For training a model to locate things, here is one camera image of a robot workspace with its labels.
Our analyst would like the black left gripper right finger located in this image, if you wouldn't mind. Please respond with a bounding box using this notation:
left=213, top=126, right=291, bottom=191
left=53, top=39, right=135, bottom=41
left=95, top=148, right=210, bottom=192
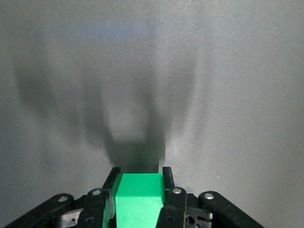
left=155, top=166, right=266, bottom=228

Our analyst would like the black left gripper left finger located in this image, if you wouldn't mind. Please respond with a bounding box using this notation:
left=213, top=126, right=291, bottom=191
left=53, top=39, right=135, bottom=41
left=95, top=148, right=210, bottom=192
left=0, top=167, right=122, bottom=228

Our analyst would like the small green cube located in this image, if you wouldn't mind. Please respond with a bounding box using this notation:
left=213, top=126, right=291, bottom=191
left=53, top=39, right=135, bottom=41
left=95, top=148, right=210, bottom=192
left=101, top=172, right=166, bottom=228

